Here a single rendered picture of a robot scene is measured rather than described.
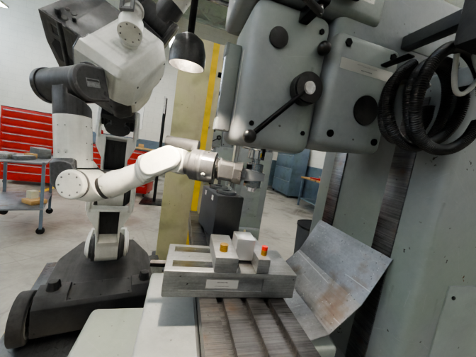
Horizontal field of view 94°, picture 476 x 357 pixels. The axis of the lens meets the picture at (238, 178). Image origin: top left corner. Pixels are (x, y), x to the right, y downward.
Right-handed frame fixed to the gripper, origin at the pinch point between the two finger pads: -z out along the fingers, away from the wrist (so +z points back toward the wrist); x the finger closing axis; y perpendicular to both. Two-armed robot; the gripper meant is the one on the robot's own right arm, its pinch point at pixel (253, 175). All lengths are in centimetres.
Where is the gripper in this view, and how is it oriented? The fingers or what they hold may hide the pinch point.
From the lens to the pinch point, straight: 62.4
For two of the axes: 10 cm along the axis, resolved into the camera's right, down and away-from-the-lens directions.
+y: -1.7, 9.8, 1.2
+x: 0.6, -1.1, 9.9
